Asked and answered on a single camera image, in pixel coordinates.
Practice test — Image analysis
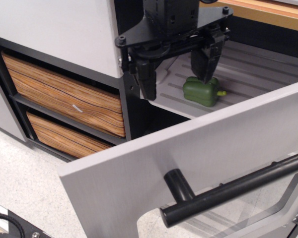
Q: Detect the grey oven rack shelf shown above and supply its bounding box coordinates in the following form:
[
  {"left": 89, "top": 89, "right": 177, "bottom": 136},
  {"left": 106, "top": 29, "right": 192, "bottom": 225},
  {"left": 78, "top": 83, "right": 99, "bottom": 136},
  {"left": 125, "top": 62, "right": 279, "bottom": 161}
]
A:
[{"left": 150, "top": 41, "right": 298, "bottom": 119}]

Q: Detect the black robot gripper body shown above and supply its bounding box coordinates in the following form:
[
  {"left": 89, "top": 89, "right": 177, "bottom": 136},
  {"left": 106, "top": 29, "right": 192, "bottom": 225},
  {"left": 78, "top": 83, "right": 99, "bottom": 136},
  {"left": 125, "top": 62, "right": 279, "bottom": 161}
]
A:
[{"left": 115, "top": 0, "right": 233, "bottom": 60}]

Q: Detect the wooden countertop edge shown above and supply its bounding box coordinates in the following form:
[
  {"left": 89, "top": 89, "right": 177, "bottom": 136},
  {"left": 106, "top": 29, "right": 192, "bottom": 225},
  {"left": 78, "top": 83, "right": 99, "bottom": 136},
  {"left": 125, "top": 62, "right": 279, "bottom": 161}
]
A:
[{"left": 200, "top": 0, "right": 298, "bottom": 31}]

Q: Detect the black oven door handle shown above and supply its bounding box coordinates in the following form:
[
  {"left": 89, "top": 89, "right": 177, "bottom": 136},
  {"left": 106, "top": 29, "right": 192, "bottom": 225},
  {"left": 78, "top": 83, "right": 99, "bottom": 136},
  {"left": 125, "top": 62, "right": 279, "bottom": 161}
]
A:
[{"left": 160, "top": 154, "right": 298, "bottom": 228}]

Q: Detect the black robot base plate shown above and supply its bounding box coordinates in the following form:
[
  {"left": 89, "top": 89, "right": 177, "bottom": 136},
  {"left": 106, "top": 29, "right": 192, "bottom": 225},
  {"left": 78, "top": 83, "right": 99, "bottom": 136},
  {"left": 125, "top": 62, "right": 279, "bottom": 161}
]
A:
[{"left": 4, "top": 210, "right": 53, "bottom": 238}]

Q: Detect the wood-pattern storage bin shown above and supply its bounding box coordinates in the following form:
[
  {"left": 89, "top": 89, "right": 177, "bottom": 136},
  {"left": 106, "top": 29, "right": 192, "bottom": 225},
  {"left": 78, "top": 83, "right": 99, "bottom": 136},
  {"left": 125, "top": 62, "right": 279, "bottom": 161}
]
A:
[
  {"left": 1, "top": 51, "right": 126, "bottom": 138},
  {"left": 26, "top": 112, "right": 112, "bottom": 158}
]

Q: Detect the grey toy kitchen cabinet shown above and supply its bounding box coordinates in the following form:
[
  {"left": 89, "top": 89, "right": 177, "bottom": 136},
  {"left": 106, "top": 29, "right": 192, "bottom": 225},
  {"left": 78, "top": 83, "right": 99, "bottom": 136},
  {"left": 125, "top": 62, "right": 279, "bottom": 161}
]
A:
[{"left": 0, "top": 0, "right": 298, "bottom": 163}]

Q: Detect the green toy bell pepper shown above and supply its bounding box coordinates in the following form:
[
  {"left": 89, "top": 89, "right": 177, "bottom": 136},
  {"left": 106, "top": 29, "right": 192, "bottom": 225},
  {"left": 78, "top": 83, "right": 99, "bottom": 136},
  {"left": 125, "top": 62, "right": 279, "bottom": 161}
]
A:
[{"left": 182, "top": 76, "right": 227, "bottom": 107}]

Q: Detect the upper wood-pattern storage bin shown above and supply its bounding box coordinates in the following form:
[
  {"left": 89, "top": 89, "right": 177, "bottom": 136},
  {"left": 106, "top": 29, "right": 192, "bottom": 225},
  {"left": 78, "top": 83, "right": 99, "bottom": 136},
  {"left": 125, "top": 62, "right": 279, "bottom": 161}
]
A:
[{"left": 1, "top": 51, "right": 126, "bottom": 138}]

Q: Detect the grey toy oven door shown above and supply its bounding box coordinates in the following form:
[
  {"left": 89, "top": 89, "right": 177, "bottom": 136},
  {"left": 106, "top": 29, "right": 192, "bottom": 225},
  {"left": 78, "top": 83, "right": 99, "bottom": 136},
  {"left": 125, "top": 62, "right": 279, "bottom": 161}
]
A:
[{"left": 58, "top": 83, "right": 298, "bottom": 238}]

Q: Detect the black braided cable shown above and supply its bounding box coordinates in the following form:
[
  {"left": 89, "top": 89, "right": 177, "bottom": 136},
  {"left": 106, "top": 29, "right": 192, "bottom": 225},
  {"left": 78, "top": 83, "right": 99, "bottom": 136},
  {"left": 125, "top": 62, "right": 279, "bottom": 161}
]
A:
[{"left": 0, "top": 212, "right": 27, "bottom": 238}]

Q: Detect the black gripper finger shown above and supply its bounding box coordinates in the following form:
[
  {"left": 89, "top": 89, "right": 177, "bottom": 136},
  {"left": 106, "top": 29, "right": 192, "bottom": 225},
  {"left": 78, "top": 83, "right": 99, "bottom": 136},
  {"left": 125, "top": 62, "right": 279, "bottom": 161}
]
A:
[
  {"left": 191, "top": 24, "right": 230, "bottom": 83},
  {"left": 136, "top": 59, "right": 156, "bottom": 100}
]

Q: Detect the lower wood-pattern storage bin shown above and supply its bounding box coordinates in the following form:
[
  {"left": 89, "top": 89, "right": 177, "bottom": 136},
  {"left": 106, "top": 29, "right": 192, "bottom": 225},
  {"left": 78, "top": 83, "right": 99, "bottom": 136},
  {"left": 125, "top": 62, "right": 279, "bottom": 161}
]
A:
[{"left": 26, "top": 112, "right": 112, "bottom": 158}]

